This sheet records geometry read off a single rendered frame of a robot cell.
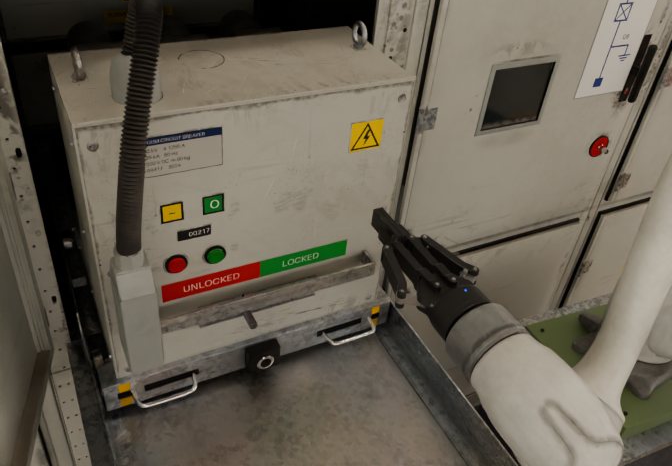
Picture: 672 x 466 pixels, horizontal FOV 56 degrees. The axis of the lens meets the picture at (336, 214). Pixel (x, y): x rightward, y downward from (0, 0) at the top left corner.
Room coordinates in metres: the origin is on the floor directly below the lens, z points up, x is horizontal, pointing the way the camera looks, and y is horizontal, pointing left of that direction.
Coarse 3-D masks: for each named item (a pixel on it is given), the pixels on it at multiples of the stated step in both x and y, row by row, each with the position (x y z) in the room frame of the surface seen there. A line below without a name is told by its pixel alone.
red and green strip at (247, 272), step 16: (288, 256) 0.79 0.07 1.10; (304, 256) 0.81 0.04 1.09; (320, 256) 0.83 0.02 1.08; (336, 256) 0.84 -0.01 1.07; (224, 272) 0.74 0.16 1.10; (240, 272) 0.75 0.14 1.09; (256, 272) 0.77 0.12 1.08; (272, 272) 0.78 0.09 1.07; (176, 288) 0.70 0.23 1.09; (192, 288) 0.71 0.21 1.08; (208, 288) 0.72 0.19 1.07
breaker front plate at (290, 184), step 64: (192, 128) 0.72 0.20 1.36; (256, 128) 0.76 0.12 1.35; (320, 128) 0.82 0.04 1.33; (384, 128) 0.87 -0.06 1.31; (192, 192) 0.72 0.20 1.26; (256, 192) 0.76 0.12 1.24; (320, 192) 0.82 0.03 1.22; (384, 192) 0.88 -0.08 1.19; (192, 256) 0.71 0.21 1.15; (256, 256) 0.77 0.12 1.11; (256, 320) 0.77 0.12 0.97
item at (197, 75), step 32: (288, 32) 1.02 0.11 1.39; (320, 32) 1.04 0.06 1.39; (64, 64) 0.81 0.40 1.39; (96, 64) 0.82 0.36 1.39; (160, 64) 0.84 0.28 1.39; (192, 64) 0.86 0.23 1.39; (224, 64) 0.87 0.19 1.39; (256, 64) 0.88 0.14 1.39; (288, 64) 0.89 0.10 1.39; (320, 64) 0.91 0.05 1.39; (352, 64) 0.92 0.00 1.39; (384, 64) 0.93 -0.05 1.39; (64, 96) 0.72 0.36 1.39; (96, 96) 0.73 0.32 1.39; (192, 96) 0.76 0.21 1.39; (224, 96) 0.77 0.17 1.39; (256, 96) 0.77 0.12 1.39; (288, 96) 0.79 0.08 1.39; (64, 128) 0.76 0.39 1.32; (96, 256) 0.64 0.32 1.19; (96, 288) 0.72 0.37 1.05
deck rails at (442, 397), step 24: (96, 336) 0.79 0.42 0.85; (384, 336) 0.87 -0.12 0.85; (408, 336) 0.84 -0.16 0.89; (408, 360) 0.82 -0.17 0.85; (432, 360) 0.77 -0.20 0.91; (96, 384) 0.64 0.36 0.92; (432, 384) 0.76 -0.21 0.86; (120, 408) 0.64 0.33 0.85; (432, 408) 0.71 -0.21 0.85; (456, 408) 0.70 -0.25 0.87; (120, 432) 0.60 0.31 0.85; (456, 432) 0.67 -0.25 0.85; (480, 432) 0.65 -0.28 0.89; (120, 456) 0.55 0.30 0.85; (480, 456) 0.63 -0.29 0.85; (504, 456) 0.60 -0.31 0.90
